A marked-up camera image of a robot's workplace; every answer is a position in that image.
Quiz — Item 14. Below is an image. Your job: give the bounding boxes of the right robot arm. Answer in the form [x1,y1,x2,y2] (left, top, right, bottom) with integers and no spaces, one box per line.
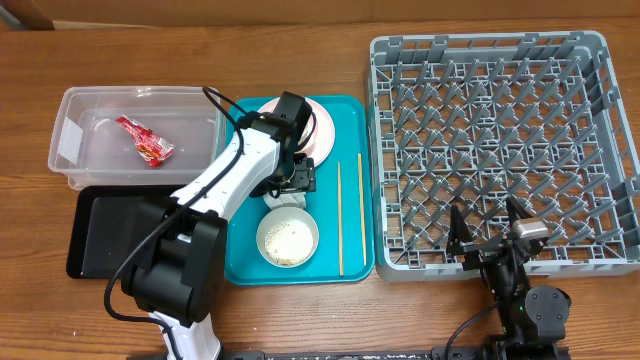
[443,196,571,359]

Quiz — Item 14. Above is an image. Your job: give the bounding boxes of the clear plastic bin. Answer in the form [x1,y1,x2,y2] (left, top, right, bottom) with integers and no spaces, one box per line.
[48,86,229,189]

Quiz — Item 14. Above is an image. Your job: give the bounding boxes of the pink plate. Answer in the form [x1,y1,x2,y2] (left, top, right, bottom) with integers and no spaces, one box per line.
[255,95,336,171]

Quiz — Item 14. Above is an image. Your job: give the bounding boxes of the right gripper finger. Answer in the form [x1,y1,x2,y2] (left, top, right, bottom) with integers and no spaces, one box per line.
[448,205,473,245]
[505,196,532,223]

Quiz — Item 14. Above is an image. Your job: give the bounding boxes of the rice leftovers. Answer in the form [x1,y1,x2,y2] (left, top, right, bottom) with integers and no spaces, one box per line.
[264,220,314,266]

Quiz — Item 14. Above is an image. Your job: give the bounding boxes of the white napkin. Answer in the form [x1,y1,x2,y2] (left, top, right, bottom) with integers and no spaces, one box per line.
[263,192,306,210]

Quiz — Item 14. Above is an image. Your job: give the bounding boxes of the black tray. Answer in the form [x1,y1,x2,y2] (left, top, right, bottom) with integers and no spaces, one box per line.
[66,185,179,279]

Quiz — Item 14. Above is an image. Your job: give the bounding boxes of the teal serving tray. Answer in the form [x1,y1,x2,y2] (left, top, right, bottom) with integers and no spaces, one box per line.
[225,95,375,286]

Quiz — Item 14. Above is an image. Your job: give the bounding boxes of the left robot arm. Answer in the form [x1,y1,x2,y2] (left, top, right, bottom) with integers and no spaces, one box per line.
[110,104,316,359]

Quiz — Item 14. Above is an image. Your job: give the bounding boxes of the red snack wrapper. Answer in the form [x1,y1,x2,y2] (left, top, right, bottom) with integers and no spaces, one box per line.
[116,116,175,168]

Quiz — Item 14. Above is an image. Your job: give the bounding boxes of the grey dishwasher rack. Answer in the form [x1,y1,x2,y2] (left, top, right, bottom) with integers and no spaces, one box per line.
[367,31,639,282]

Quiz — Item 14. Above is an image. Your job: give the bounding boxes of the grey bowl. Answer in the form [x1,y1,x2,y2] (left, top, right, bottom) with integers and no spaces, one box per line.
[256,207,319,268]

